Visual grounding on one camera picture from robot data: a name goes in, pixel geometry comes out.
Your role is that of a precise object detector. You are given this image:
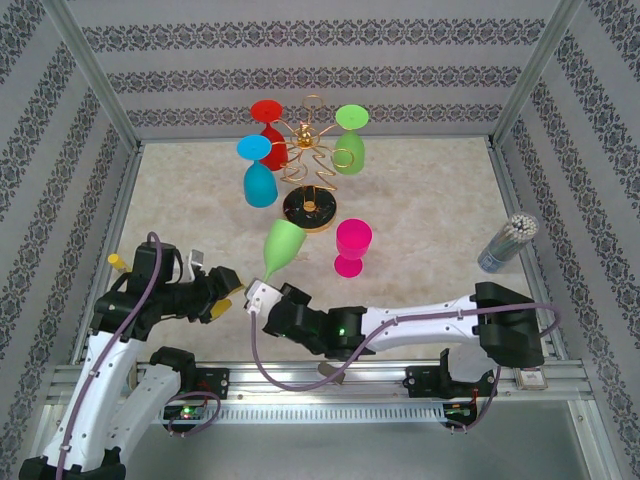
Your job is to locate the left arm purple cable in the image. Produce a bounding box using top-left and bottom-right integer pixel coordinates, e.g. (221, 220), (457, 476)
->
(55, 230), (221, 480)

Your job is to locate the white slotted cable duct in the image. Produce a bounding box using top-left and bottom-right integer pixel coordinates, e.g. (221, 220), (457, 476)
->
(149, 402), (447, 426)

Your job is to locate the red plastic wine glass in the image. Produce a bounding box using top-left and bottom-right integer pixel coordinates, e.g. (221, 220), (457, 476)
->
(249, 98), (290, 171)

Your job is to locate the gold wire wine glass rack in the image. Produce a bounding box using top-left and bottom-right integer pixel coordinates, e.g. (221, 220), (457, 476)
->
(244, 93), (366, 235)

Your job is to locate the grey metal frame post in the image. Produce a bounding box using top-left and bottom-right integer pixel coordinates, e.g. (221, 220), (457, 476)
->
(489, 0), (586, 149)
(47, 0), (144, 151)

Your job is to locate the blue plastic wine glass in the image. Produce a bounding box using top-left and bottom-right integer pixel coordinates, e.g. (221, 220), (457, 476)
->
(236, 135), (279, 209)

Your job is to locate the small flat box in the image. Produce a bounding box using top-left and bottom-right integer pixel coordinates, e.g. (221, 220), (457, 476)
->
(514, 368), (549, 391)

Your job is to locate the green plastic wine glass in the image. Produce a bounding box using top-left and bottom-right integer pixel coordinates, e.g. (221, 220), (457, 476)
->
(259, 218), (308, 285)
(332, 104), (370, 175)

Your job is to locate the clear tube of sticks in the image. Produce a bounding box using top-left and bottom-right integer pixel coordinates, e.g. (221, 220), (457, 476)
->
(477, 212), (540, 275)

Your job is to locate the pink plastic wine glass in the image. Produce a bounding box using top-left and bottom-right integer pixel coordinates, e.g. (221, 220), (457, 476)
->
(334, 218), (374, 279)

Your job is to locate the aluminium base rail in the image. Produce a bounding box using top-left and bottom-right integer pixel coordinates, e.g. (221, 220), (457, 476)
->
(49, 358), (599, 404)

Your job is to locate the small grey block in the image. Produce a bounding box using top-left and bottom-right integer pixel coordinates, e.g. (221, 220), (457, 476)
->
(318, 363), (346, 386)

